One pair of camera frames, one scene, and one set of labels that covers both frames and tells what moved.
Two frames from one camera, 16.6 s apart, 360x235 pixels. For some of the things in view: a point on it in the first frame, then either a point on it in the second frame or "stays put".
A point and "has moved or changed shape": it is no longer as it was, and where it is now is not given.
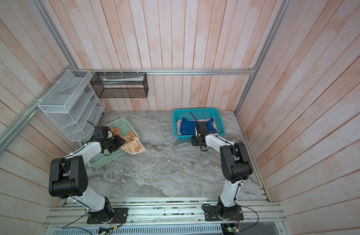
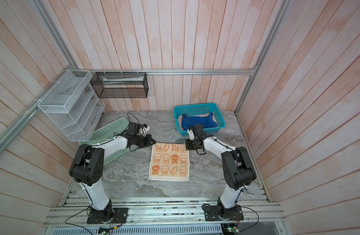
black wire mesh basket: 120,84 stays put
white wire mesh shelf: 72,104 stays put
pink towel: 179,124 -> 180,117
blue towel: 188,127 has moved or changed shape
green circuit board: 232,229 stays put
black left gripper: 120,143 -> 148,138
